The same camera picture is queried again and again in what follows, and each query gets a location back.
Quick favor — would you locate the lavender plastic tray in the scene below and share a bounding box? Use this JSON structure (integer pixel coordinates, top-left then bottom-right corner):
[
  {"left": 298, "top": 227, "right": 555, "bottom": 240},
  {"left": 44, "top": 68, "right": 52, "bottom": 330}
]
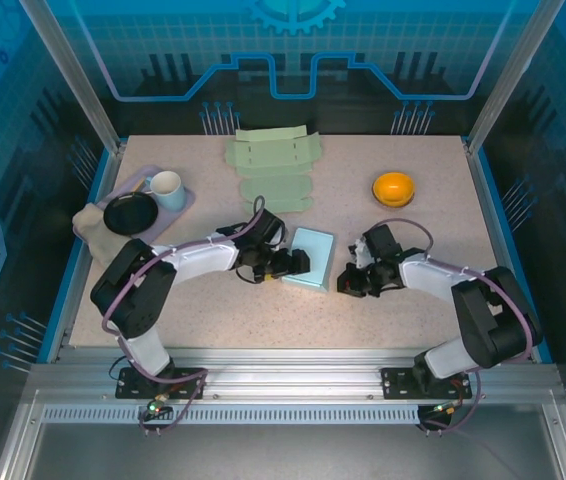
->
[{"left": 95, "top": 164, "right": 197, "bottom": 241}]

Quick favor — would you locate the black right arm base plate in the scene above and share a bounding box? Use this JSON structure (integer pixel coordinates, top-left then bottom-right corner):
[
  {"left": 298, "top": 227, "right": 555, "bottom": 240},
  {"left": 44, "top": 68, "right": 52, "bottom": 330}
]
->
[{"left": 380, "top": 367, "right": 474, "bottom": 401}]

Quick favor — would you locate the orange bowl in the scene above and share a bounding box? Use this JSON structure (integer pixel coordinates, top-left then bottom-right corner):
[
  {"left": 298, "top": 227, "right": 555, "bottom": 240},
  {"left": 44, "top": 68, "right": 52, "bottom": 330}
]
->
[{"left": 371, "top": 171, "right": 418, "bottom": 209}]

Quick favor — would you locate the light green paper box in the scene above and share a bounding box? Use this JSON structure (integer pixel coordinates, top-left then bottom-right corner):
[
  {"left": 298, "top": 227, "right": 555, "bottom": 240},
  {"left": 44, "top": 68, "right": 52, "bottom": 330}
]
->
[{"left": 225, "top": 124, "right": 323, "bottom": 215}]

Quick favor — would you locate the light blue cup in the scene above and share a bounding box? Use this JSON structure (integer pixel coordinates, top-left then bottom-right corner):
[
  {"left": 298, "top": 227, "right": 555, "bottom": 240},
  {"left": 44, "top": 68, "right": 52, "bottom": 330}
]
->
[{"left": 143, "top": 170, "right": 187, "bottom": 210}]

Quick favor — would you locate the aluminium mounting rail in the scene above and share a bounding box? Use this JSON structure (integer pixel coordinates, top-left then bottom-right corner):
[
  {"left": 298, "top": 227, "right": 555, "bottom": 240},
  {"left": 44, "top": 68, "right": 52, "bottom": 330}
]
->
[{"left": 57, "top": 347, "right": 559, "bottom": 406}]

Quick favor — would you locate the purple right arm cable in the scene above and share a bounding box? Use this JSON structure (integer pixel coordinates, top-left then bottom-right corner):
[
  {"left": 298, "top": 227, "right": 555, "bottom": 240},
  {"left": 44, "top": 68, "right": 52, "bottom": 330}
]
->
[{"left": 365, "top": 218, "right": 539, "bottom": 374}]

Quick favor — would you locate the light blue paper box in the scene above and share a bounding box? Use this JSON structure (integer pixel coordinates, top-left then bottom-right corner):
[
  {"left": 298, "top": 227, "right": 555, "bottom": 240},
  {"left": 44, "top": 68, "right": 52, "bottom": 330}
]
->
[{"left": 280, "top": 227, "right": 338, "bottom": 294}]

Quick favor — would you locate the aluminium frame post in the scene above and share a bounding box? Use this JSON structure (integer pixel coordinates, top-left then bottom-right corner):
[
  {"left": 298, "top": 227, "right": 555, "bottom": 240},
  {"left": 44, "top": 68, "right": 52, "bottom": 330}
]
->
[
  {"left": 17, "top": 0, "right": 127, "bottom": 156},
  {"left": 465, "top": 0, "right": 566, "bottom": 156}
]

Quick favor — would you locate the black round plate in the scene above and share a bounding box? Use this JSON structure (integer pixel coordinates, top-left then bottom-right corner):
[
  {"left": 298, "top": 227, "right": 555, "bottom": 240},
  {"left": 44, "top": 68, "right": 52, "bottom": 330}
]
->
[{"left": 103, "top": 193, "right": 160, "bottom": 236}]

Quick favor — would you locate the slotted white cable duct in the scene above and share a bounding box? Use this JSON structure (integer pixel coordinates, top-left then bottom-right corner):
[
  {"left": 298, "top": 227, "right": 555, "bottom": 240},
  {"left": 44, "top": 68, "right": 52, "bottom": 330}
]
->
[{"left": 42, "top": 404, "right": 424, "bottom": 426}]

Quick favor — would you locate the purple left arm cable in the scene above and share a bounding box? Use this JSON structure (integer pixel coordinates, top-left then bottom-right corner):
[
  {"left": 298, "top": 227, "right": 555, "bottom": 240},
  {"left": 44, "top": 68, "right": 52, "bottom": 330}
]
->
[{"left": 100, "top": 194, "right": 267, "bottom": 386}]

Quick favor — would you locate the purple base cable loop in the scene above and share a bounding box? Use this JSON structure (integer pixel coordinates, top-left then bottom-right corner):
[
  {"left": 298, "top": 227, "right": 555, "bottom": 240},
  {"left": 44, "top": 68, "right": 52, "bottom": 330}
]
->
[
  {"left": 417, "top": 367, "right": 484, "bottom": 437},
  {"left": 135, "top": 372, "right": 209, "bottom": 437}
]

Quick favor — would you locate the beige folded cloth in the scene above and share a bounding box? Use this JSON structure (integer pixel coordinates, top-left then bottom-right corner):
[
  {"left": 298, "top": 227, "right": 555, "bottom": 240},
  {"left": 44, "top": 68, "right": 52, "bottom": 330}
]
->
[{"left": 72, "top": 202, "right": 134, "bottom": 264}]

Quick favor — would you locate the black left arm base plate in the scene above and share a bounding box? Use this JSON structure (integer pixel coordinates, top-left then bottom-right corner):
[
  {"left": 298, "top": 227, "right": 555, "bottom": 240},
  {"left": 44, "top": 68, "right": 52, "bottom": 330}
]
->
[{"left": 115, "top": 367, "right": 207, "bottom": 401}]

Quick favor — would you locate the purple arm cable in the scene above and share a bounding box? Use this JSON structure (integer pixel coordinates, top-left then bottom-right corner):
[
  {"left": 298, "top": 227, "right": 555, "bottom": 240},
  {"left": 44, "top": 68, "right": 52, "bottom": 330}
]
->
[
  {"left": 100, "top": 194, "right": 267, "bottom": 386},
  {"left": 365, "top": 218, "right": 539, "bottom": 374}
]

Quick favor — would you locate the blue table side panel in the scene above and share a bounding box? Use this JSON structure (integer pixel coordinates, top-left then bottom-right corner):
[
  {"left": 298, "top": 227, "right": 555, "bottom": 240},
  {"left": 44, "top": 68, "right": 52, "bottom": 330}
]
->
[
  {"left": 472, "top": 147, "right": 554, "bottom": 364},
  {"left": 36, "top": 147, "right": 114, "bottom": 364}
]

